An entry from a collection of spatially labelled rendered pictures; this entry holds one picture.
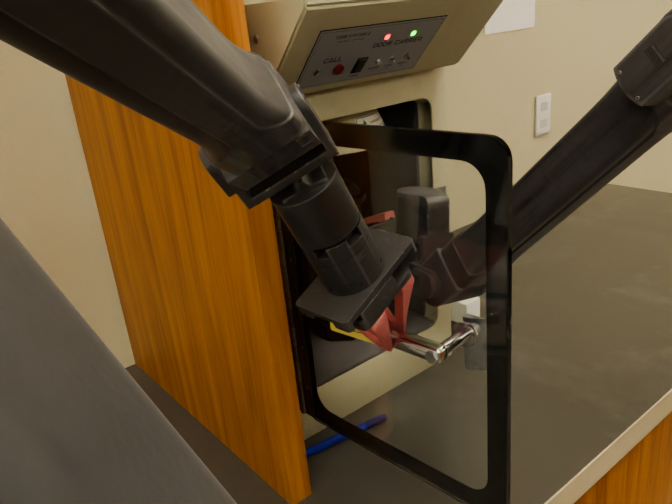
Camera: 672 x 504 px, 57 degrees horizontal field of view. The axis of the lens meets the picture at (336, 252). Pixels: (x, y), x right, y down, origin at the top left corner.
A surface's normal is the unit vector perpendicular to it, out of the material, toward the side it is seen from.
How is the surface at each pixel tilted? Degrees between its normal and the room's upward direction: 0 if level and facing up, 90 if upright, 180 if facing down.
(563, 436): 0
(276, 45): 90
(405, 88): 90
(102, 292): 90
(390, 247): 26
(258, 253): 90
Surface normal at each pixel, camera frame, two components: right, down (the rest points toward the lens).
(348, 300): -0.40, -0.69
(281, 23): -0.77, 0.29
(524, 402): -0.10, -0.93
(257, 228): 0.63, 0.22
